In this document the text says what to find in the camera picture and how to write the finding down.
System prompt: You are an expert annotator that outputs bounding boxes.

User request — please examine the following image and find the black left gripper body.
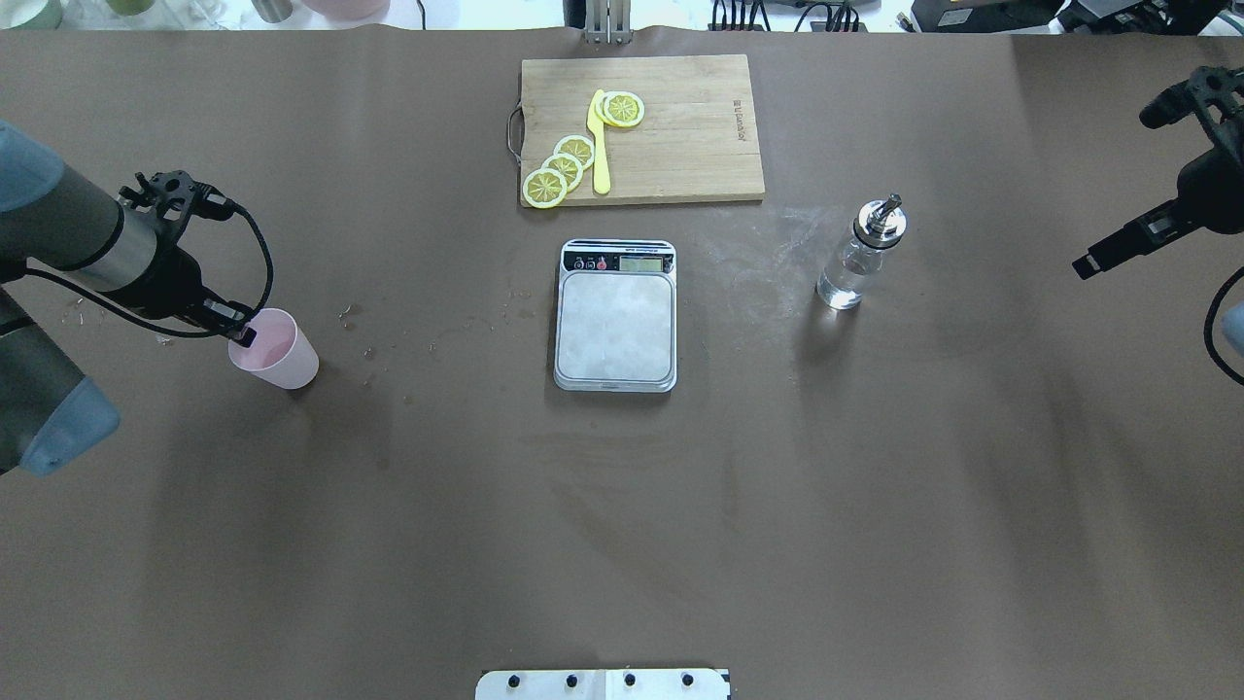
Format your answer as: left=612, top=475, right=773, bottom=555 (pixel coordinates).
left=119, top=172, right=238, bottom=325

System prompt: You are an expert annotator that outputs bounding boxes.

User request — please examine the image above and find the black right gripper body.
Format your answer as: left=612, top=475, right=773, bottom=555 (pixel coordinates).
left=1140, top=66, right=1243, bottom=236

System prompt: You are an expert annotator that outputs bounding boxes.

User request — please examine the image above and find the pink plastic cup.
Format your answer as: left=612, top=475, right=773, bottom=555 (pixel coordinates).
left=226, top=307, right=321, bottom=390

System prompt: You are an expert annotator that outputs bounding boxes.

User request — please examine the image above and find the glass sauce bottle metal spout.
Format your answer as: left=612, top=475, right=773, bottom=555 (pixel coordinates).
left=814, top=193, right=908, bottom=310

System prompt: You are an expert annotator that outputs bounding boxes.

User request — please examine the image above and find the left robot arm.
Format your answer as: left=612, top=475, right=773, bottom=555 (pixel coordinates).
left=1, top=122, right=274, bottom=475

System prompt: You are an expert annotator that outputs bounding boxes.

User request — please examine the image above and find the green cup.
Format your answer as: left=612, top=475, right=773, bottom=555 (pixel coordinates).
left=104, top=0, right=156, bottom=17

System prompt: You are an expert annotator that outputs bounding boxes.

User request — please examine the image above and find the steel cup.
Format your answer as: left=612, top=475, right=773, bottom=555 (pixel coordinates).
left=253, top=0, right=294, bottom=25

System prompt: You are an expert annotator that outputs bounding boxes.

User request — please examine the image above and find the digital kitchen scale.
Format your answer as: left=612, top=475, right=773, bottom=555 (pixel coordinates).
left=552, top=237, right=678, bottom=393

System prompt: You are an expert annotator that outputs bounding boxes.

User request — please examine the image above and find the brown table mat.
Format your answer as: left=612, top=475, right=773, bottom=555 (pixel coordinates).
left=1, top=26, right=1242, bottom=699

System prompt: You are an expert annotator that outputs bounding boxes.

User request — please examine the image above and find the white green bowl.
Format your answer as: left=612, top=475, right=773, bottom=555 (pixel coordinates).
left=1, top=0, right=63, bottom=30

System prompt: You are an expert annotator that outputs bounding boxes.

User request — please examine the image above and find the pink bowl with ice cubes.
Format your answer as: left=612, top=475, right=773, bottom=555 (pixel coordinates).
left=304, top=0, right=391, bottom=21

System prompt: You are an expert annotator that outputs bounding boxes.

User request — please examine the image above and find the lemon slice lowest of three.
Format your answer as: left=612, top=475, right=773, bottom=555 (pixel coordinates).
left=520, top=168, right=569, bottom=209

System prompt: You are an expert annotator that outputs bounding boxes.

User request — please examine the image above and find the lemon slice middle of three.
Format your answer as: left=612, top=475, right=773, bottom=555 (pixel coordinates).
left=542, top=152, right=585, bottom=191

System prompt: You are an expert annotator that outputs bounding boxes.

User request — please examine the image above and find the yellow plastic knife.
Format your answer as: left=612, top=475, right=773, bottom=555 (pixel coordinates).
left=585, top=90, right=612, bottom=195

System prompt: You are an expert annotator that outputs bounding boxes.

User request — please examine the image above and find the lemon slice near knife tip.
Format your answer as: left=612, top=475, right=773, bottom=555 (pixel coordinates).
left=593, top=91, right=647, bottom=128

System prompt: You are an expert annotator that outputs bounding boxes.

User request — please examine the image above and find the wooden cutting board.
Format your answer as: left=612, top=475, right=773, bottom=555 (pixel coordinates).
left=519, top=53, right=766, bottom=206

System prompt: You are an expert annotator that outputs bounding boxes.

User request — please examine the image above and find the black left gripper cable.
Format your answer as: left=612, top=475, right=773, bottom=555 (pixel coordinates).
left=19, top=199, right=276, bottom=339

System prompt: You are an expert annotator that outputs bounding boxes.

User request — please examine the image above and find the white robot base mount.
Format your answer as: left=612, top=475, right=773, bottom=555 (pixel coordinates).
left=474, top=668, right=733, bottom=699

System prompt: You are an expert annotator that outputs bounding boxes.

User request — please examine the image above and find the aluminium frame post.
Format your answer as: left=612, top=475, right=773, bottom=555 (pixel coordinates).
left=583, top=0, right=634, bottom=46

